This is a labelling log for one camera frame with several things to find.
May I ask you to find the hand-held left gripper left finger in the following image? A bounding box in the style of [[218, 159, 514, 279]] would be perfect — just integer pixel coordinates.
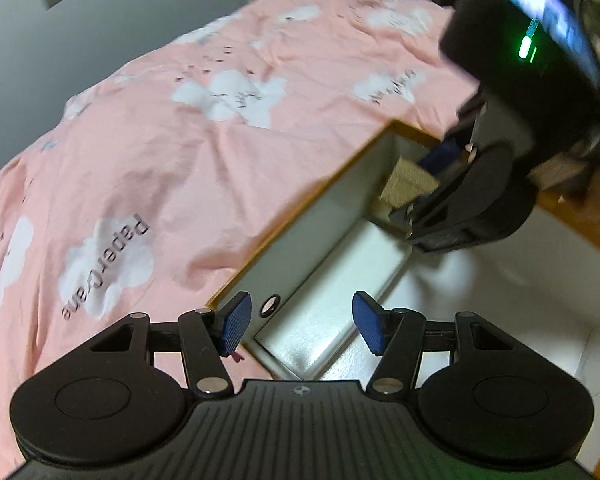
[[87, 291, 253, 399]]

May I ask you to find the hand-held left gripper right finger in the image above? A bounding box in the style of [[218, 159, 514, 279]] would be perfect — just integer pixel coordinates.
[[352, 291, 516, 397]]

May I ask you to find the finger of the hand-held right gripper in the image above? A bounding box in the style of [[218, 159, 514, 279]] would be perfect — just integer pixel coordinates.
[[419, 94, 487, 177], [389, 143, 513, 256]]

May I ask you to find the white drawer with wooden rim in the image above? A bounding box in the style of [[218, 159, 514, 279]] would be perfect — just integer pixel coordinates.
[[207, 119, 600, 480]]

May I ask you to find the person's right hand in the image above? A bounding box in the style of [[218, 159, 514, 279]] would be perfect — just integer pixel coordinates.
[[529, 152, 600, 222]]

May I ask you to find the beige woven box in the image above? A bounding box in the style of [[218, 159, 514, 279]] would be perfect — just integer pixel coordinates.
[[379, 157, 442, 212]]

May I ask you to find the pink cloud print blanket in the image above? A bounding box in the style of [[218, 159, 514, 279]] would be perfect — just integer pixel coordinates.
[[0, 0, 481, 473]]

